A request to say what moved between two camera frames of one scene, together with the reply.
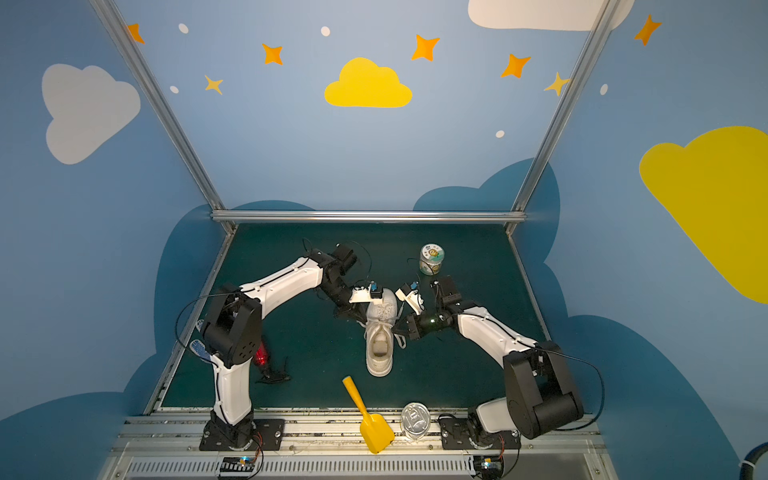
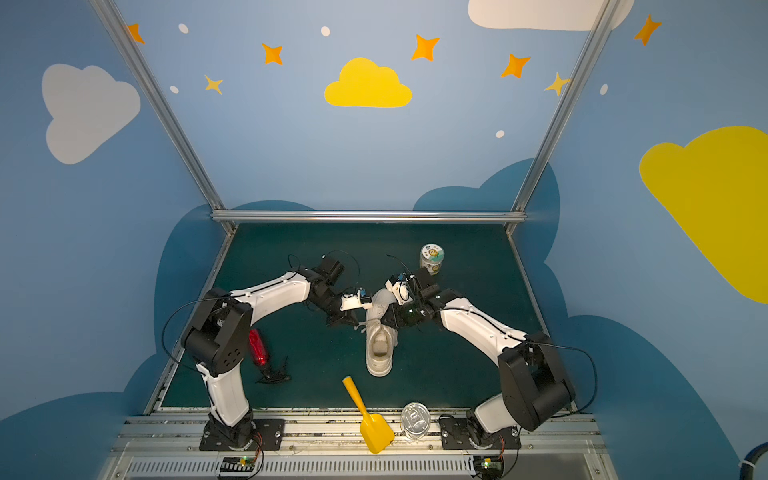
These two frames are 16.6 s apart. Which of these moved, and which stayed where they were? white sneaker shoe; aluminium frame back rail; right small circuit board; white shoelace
Moved: white shoelace
Stayed: right small circuit board; aluminium frame back rail; white sneaker shoe
